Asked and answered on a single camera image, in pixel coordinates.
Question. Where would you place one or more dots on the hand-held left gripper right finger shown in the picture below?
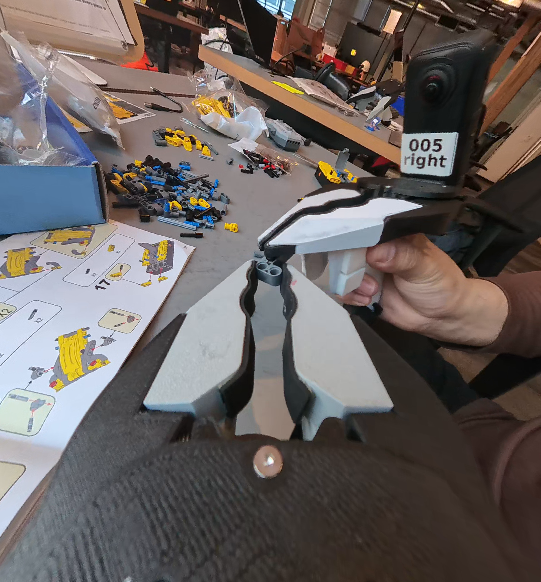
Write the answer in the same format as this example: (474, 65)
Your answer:
(338, 363)

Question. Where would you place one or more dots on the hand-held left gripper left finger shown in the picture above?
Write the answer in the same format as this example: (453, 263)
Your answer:
(202, 354)

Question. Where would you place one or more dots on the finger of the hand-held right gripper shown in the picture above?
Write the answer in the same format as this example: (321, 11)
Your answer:
(316, 202)
(343, 227)

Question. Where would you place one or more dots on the dark grey L-shaped beam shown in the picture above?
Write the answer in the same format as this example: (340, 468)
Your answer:
(270, 273)

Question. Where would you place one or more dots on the person's right forearm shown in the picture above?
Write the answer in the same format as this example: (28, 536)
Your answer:
(534, 313)

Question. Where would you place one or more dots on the grey desk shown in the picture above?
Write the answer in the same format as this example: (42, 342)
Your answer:
(252, 213)

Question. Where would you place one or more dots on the person's right hand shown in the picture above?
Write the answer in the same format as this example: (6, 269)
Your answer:
(434, 295)

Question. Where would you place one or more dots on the yellow and black model assembly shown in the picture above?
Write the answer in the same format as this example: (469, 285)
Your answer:
(334, 172)

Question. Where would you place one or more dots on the clear bag of black pieces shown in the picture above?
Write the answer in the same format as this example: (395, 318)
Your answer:
(266, 161)

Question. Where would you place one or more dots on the grey motor block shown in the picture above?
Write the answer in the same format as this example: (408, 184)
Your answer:
(286, 134)

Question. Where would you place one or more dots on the black angled connector piece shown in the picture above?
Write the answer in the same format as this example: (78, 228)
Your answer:
(247, 169)

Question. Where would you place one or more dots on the small yellow connector piece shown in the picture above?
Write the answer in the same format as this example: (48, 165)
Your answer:
(231, 227)

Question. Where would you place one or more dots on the person's legs in black pants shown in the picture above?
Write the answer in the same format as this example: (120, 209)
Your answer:
(434, 363)

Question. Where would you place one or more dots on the crumpled white plastic bag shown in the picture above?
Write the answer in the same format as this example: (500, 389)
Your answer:
(238, 120)

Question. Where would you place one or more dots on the black axle pin with stop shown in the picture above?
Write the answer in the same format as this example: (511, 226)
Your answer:
(191, 235)

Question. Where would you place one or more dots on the open instruction booklet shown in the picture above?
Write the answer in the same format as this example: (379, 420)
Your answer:
(70, 318)

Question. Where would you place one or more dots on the clear plastic pen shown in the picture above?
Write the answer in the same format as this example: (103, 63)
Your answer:
(193, 125)

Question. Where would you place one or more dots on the pile of mixed small pieces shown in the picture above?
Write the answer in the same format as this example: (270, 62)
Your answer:
(170, 195)

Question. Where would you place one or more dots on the pile of yellow beam pieces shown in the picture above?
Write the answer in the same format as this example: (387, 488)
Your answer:
(179, 141)

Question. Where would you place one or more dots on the yellow printed paper sheet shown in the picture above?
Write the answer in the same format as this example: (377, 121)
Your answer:
(129, 111)

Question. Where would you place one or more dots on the person's brown sweater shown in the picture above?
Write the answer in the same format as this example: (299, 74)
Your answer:
(516, 477)

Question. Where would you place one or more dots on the dark blue cardboard box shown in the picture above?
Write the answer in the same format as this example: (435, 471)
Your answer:
(34, 200)

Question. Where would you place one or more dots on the crumpled clear plastic bag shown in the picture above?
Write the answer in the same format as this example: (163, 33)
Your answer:
(84, 100)

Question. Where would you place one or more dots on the white flat object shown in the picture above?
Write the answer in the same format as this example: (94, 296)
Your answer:
(91, 75)

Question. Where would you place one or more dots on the printed sheet in acrylic stand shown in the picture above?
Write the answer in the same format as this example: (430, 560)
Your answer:
(70, 22)

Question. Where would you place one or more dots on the large clear plastic bag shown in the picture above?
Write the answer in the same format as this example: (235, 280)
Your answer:
(7, 91)

